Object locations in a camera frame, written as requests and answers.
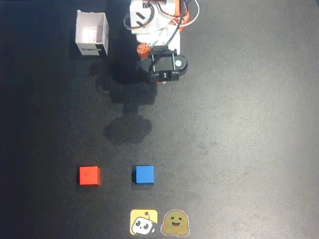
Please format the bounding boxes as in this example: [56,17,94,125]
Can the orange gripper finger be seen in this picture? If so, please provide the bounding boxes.
[137,42,152,59]

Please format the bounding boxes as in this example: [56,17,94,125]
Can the white cardboard box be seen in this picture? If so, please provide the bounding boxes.
[75,9,110,57]

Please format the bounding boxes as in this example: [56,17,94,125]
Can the blue cube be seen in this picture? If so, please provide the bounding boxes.
[132,165,155,186]

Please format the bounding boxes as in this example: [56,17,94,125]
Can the hugging face emoji sticker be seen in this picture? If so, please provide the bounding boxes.
[160,209,190,237]

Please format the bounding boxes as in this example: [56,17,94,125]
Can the black white wrist wire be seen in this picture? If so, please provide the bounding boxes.
[124,0,164,31]

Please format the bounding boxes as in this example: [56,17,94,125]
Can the red cube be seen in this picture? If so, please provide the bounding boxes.
[79,166,101,186]

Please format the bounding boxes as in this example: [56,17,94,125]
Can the yellow robot face sticker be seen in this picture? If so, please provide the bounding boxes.
[130,209,159,235]

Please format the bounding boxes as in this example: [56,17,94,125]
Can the red white servo wire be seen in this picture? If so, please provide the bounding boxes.
[179,0,200,27]

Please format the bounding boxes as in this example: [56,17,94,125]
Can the black camera cable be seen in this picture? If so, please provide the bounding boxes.
[158,0,186,55]

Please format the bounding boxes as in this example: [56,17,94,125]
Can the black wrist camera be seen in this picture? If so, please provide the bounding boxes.
[136,47,188,85]

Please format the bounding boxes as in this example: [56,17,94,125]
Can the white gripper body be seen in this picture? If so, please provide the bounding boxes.
[136,27,180,57]

